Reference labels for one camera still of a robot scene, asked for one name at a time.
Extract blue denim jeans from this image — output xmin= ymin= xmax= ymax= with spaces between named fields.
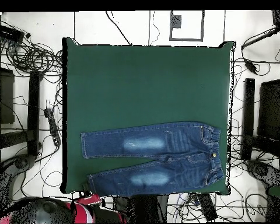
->
xmin=80 ymin=121 xmax=225 ymax=198

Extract black stand base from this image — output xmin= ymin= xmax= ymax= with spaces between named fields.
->
xmin=246 ymin=160 xmax=280 ymax=187
xmin=13 ymin=155 xmax=36 ymax=170

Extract black power strip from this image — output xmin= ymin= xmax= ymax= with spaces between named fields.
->
xmin=197 ymin=193 xmax=218 ymax=222
xmin=43 ymin=107 xmax=62 ymax=147

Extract narrow black panel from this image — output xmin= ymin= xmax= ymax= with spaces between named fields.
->
xmin=27 ymin=70 xmax=42 ymax=156
xmin=241 ymin=78 xmax=257 ymax=161

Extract wide black panel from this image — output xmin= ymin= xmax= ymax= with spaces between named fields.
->
xmin=257 ymin=78 xmax=280 ymax=141
xmin=0 ymin=66 xmax=15 ymax=125

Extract dark green table cloth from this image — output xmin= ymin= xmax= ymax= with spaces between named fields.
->
xmin=60 ymin=38 xmax=235 ymax=195

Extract black electronics box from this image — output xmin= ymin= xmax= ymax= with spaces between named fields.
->
xmin=0 ymin=23 xmax=26 ymax=43

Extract black power adapter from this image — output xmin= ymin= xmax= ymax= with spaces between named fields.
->
xmin=243 ymin=58 xmax=259 ymax=75

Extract black bar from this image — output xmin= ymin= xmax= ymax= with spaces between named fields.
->
xmin=240 ymin=26 xmax=280 ymax=50

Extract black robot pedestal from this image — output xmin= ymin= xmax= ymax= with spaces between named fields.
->
xmin=113 ymin=194 xmax=169 ymax=223

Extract tangle of black cables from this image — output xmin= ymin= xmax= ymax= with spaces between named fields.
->
xmin=6 ymin=42 xmax=63 ymax=76

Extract grey square frame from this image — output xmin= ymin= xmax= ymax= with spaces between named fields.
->
xmin=169 ymin=10 xmax=205 ymax=43

